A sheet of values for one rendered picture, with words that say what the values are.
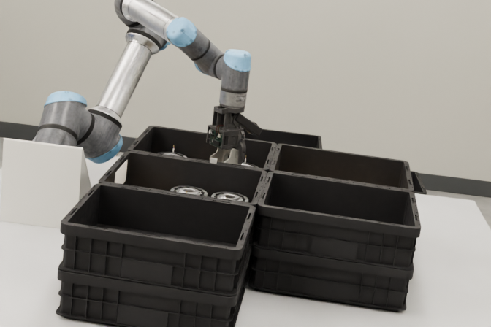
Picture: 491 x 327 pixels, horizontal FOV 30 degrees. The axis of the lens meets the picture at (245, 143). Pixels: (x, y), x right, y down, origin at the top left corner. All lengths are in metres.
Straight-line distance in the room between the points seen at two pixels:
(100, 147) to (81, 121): 0.11
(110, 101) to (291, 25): 2.83
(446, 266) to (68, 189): 1.08
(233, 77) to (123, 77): 0.45
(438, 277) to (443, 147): 3.17
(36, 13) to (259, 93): 1.42
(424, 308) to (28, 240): 1.05
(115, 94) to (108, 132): 0.12
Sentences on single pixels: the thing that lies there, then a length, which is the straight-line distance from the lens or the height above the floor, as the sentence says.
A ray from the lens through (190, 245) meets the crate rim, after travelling 1.96.
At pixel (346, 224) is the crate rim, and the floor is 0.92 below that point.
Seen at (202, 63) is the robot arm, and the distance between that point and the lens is 2.56.
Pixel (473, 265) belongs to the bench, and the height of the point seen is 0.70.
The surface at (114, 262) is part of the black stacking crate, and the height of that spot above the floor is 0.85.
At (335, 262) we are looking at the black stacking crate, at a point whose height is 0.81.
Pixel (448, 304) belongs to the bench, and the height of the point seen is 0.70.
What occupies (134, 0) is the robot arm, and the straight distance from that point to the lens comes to 2.76.
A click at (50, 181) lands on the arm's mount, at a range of 2.57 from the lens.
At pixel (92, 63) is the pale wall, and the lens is 5.67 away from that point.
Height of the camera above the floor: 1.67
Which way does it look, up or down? 16 degrees down
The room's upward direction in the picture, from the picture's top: 7 degrees clockwise
